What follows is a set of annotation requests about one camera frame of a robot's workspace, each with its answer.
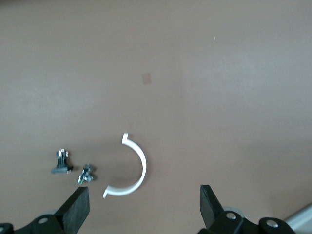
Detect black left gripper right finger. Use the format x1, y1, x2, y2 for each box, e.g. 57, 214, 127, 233
197, 184, 297, 234

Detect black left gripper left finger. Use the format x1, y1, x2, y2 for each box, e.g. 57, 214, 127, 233
0, 186, 90, 234

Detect small grey metal connector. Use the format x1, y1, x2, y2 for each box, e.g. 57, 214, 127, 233
77, 163, 95, 185

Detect black T-shaped switch part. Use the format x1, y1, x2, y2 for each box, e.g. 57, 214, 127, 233
50, 149, 75, 175

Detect white half ring clamp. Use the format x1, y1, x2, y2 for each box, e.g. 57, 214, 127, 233
102, 132, 147, 199

